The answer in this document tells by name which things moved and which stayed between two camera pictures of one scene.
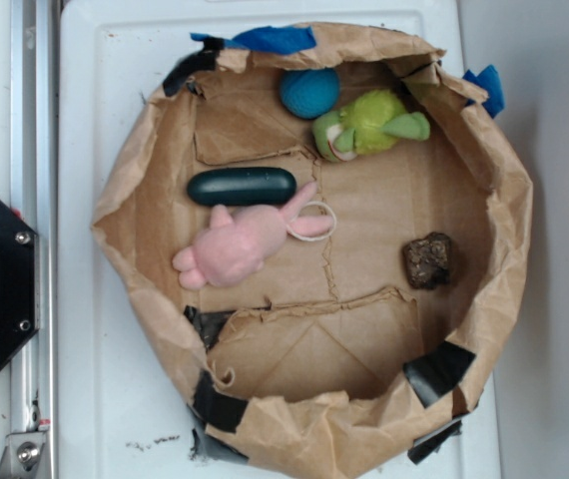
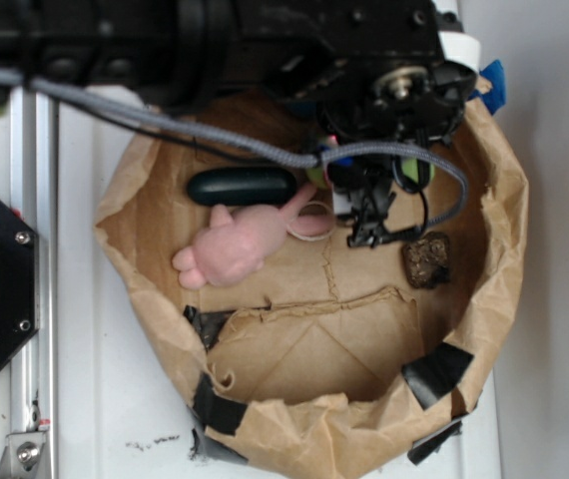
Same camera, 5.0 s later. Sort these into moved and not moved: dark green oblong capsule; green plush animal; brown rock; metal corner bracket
Moved: green plush animal
Not moved: dark green oblong capsule; brown rock; metal corner bracket
